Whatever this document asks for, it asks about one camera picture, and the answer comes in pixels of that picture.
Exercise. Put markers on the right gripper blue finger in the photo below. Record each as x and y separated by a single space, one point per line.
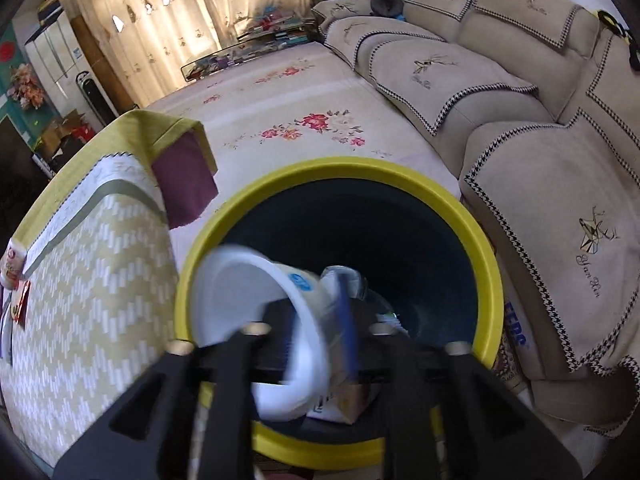
348 326

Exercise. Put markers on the white instant noodle bowl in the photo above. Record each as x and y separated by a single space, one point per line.
270 329

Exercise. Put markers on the yellow rimmed dark trash bin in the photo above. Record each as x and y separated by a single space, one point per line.
321 250

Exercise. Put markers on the chevron patterned table cloth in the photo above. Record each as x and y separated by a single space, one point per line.
103 276

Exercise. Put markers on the beige sofa with deer covers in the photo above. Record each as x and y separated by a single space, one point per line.
532 105

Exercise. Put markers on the low shelf of books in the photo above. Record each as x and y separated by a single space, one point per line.
270 32

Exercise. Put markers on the dark round cushion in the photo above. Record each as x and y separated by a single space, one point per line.
387 8

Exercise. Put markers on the black tower fan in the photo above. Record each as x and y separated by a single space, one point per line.
95 98

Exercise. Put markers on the cream window curtains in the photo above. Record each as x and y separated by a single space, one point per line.
148 41

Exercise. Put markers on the cardboard boxes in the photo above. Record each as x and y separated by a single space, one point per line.
72 126

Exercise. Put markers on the red snack packet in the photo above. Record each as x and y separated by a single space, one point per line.
19 303

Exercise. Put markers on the white plastic bottle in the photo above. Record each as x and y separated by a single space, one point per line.
12 264

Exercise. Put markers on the artificial flower bouquet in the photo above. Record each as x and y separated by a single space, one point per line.
24 88

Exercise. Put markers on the black yellow plush toy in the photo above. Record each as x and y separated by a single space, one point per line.
625 34

